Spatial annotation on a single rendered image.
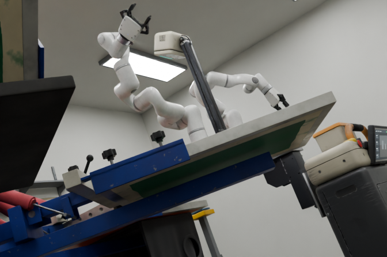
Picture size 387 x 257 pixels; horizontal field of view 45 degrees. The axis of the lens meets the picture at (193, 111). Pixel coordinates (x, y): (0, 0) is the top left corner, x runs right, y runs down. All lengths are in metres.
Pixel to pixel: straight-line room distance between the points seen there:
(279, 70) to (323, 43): 0.62
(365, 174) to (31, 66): 1.40
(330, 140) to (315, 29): 3.76
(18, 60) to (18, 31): 0.08
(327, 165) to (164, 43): 1.28
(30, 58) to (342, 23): 4.93
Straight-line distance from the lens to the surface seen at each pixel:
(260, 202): 6.00
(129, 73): 2.31
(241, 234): 6.17
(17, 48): 1.22
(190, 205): 2.63
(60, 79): 0.68
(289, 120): 1.47
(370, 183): 2.07
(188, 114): 2.48
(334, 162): 2.10
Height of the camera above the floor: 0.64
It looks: 18 degrees up
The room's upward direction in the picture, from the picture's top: 21 degrees counter-clockwise
